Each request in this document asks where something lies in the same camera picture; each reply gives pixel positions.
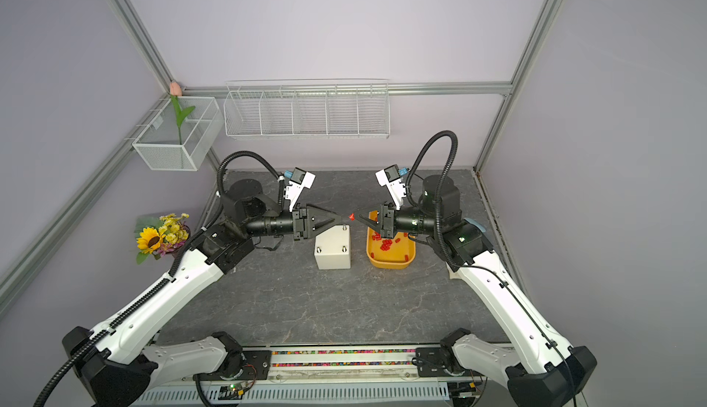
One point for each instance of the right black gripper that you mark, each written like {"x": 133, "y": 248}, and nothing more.
{"x": 388, "y": 220}

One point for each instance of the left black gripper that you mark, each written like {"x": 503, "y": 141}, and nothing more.
{"x": 301, "y": 223}

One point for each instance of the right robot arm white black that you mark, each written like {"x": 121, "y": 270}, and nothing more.
{"x": 435, "y": 219}

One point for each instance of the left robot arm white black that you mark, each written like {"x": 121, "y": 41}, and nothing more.
{"x": 116, "y": 361}

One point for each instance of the red sleeves pile in tray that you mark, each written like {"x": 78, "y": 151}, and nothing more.
{"x": 377, "y": 244}

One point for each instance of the white box with screws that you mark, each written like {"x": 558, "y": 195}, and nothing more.
{"x": 333, "y": 248}

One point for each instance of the yellow plastic tray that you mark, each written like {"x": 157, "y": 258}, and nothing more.
{"x": 396, "y": 254}

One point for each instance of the light blue spatula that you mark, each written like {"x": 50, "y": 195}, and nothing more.
{"x": 475, "y": 223}

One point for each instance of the sunflower bouquet in vase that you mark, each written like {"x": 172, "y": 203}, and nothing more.
{"x": 158, "y": 237}

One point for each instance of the small white mesh basket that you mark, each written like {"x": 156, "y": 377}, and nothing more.
{"x": 158, "y": 144}

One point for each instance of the artificial pink tulip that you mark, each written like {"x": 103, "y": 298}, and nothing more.
{"x": 181, "y": 114}

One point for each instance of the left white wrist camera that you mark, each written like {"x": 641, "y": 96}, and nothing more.
{"x": 296, "y": 182}

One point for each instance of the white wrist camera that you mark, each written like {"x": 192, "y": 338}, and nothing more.
{"x": 392, "y": 178}
{"x": 296, "y": 182}

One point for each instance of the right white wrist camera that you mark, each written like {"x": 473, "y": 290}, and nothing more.
{"x": 392, "y": 178}

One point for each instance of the long white wire basket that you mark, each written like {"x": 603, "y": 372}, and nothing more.
{"x": 308, "y": 108}

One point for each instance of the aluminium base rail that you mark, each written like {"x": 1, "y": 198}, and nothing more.
{"x": 353, "y": 365}

